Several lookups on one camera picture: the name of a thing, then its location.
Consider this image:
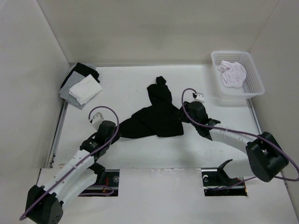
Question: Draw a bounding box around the black tank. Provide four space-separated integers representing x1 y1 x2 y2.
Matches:
119 76 184 139
60 63 100 88

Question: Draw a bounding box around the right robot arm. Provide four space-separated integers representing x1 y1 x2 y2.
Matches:
180 101 289 182

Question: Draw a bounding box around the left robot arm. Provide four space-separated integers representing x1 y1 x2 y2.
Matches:
20 120 117 224

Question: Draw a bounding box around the folded white tank top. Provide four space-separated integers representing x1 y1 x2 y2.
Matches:
69 75 103 105

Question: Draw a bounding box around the crumpled pink tank top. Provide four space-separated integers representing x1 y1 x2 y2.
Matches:
218 61 247 88

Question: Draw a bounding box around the folded grey tank top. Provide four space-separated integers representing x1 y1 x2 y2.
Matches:
58 63 97 111

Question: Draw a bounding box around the folded black tank top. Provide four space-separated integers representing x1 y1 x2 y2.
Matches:
60 63 100 88

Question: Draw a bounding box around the white plastic basket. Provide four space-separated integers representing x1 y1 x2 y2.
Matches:
211 51 265 100

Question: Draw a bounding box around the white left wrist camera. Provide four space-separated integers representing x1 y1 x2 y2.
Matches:
90 112 104 130

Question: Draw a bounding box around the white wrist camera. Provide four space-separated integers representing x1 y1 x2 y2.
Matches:
90 112 104 130
192 92 205 103

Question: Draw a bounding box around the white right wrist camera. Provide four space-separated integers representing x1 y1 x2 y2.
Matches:
192 92 205 103

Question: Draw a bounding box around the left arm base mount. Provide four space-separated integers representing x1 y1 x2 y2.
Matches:
79 169 120 197

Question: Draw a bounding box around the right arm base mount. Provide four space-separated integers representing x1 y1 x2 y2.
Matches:
201 159 247 196

